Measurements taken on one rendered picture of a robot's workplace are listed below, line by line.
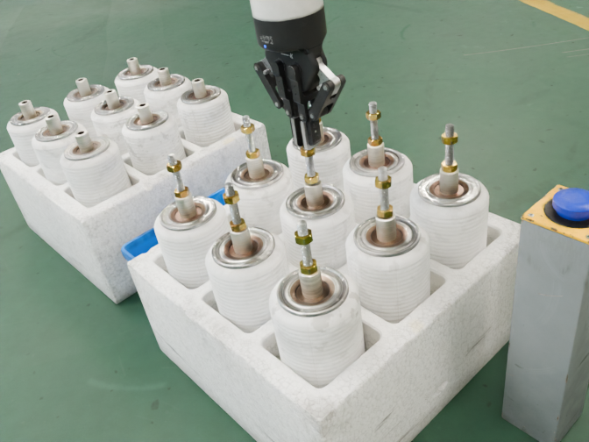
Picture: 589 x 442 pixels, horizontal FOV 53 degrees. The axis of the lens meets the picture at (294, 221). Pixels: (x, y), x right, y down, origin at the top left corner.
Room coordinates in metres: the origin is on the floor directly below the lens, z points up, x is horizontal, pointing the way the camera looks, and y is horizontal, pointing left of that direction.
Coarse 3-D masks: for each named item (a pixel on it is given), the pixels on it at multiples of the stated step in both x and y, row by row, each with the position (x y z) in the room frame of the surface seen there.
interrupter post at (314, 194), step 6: (306, 186) 0.62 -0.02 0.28; (312, 186) 0.62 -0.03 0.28; (318, 186) 0.62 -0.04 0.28; (306, 192) 0.62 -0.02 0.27; (312, 192) 0.62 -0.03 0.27; (318, 192) 0.62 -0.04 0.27; (306, 198) 0.62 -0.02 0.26; (312, 198) 0.62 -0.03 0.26; (318, 198) 0.62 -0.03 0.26; (312, 204) 0.62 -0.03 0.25; (318, 204) 0.62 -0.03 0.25
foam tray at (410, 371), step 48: (144, 288) 0.64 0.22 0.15; (432, 288) 0.54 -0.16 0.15; (480, 288) 0.52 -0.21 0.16; (192, 336) 0.55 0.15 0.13; (240, 336) 0.49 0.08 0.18; (384, 336) 0.45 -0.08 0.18; (432, 336) 0.46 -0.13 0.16; (480, 336) 0.52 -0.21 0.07; (240, 384) 0.47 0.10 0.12; (288, 384) 0.41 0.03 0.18; (336, 384) 0.40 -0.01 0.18; (384, 384) 0.41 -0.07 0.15; (432, 384) 0.46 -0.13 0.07; (288, 432) 0.40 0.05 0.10; (336, 432) 0.37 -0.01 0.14; (384, 432) 0.41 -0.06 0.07
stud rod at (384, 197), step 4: (380, 168) 0.53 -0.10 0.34; (384, 168) 0.53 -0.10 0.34; (380, 172) 0.53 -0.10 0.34; (384, 172) 0.53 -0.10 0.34; (380, 176) 0.53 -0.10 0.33; (384, 176) 0.53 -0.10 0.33; (380, 180) 0.53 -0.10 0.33; (384, 180) 0.53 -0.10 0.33; (380, 192) 0.53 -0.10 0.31; (384, 192) 0.53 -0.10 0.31; (380, 196) 0.53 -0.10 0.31; (384, 196) 0.53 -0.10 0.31; (388, 196) 0.53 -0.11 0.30; (380, 200) 0.53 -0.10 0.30; (384, 200) 0.53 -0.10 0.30; (388, 200) 0.53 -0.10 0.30; (380, 204) 0.53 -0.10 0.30; (384, 204) 0.53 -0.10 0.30; (388, 204) 0.53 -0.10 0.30; (380, 208) 0.53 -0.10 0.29; (384, 208) 0.53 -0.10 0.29; (388, 208) 0.53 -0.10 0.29
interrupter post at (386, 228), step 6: (378, 222) 0.53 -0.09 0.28; (384, 222) 0.52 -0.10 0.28; (390, 222) 0.52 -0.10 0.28; (378, 228) 0.53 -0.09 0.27; (384, 228) 0.52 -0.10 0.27; (390, 228) 0.52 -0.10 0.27; (378, 234) 0.53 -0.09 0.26; (384, 234) 0.52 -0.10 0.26; (390, 234) 0.52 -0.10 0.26; (384, 240) 0.52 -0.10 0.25; (390, 240) 0.52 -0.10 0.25
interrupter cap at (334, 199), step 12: (300, 192) 0.65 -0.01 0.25; (324, 192) 0.64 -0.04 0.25; (336, 192) 0.64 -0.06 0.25; (288, 204) 0.63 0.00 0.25; (300, 204) 0.62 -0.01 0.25; (324, 204) 0.62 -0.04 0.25; (336, 204) 0.61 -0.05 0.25; (300, 216) 0.60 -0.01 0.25; (312, 216) 0.59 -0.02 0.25; (324, 216) 0.59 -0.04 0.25
